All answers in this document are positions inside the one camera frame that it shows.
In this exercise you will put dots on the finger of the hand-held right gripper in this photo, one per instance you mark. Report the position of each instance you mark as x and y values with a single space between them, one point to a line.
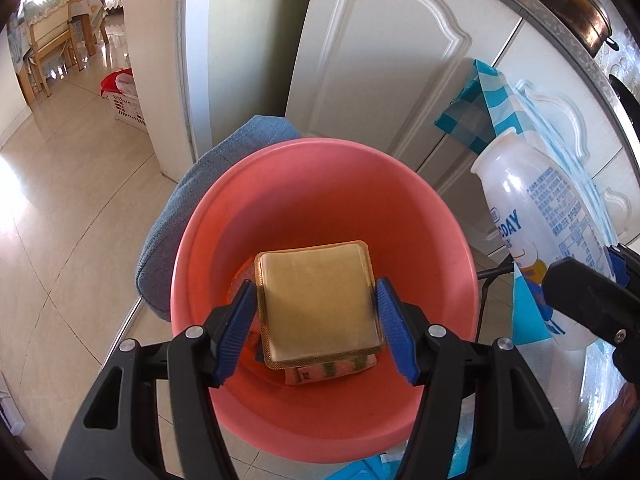
590 295
627 265

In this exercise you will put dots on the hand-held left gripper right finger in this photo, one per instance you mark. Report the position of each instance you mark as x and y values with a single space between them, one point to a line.
397 330

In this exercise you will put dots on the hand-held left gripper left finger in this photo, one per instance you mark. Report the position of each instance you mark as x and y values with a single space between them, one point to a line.
235 330

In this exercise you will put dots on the yellow-green sponge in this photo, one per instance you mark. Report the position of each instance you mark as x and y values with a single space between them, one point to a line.
320 300

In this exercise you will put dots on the white plastic bottle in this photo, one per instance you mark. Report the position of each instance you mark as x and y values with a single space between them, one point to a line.
540 220

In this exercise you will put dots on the red plastic basin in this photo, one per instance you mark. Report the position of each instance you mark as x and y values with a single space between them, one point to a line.
320 200

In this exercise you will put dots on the blue-grey cushion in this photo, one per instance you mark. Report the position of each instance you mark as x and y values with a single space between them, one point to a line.
200 185

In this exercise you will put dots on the black frying pan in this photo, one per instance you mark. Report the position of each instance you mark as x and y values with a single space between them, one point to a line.
627 105

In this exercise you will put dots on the wide white cabinet door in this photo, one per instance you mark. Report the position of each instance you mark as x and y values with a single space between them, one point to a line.
560 70

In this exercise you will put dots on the blue white checkered tablecloth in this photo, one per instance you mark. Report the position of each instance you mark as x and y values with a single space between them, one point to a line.
480 120

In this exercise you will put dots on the white laundry basket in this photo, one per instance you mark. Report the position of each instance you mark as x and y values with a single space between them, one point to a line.
127 112

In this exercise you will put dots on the steel kitchen counter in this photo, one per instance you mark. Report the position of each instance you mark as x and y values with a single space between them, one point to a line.
555 30

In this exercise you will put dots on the dark cooking pot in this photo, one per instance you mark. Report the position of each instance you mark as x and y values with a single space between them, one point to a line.
575 10

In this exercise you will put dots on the white refrigerator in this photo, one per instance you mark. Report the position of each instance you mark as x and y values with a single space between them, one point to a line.
240 60

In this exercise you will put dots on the narrow white cabinet door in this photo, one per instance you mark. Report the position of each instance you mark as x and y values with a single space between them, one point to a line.
375 60

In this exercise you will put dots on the red bag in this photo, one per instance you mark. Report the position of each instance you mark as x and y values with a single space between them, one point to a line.
117 82

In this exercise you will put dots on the wooden chair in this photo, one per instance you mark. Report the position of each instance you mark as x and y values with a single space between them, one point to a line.
50 50

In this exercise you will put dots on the cloth-covered dining table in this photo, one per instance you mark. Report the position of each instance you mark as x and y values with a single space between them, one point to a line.
75 5

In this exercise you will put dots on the black metal table frame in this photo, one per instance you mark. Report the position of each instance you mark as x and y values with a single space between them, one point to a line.
485 300

